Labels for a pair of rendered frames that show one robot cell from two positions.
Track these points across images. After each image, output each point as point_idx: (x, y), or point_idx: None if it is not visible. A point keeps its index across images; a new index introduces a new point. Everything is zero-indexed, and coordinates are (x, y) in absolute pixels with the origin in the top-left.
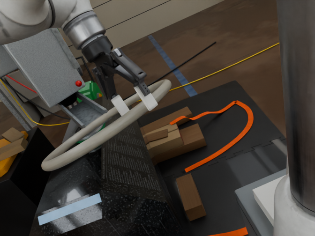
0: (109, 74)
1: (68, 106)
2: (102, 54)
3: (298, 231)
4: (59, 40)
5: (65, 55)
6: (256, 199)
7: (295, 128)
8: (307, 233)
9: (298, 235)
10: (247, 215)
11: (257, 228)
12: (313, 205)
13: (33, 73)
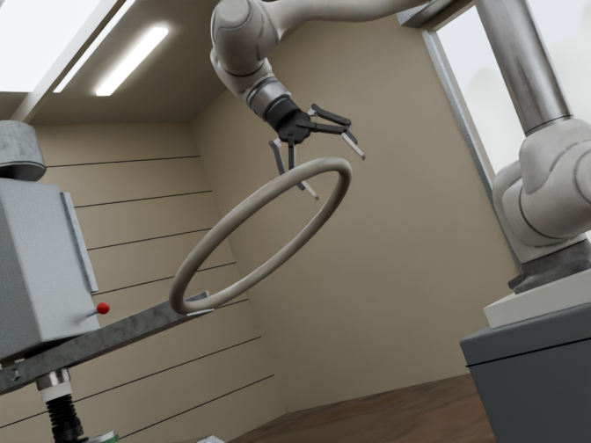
0: (302, 136)
1: (55, 370)
2: (296, 113)
3: (555, 133)
4: (77, 236)
5: (80, 263)
6: (493, 322)
7: (514, 56)
8: (560, 129)
9: (556, 135)
10: (496, 341)
11: (518, 325)
12: (550, 112)
13: (32, 267)
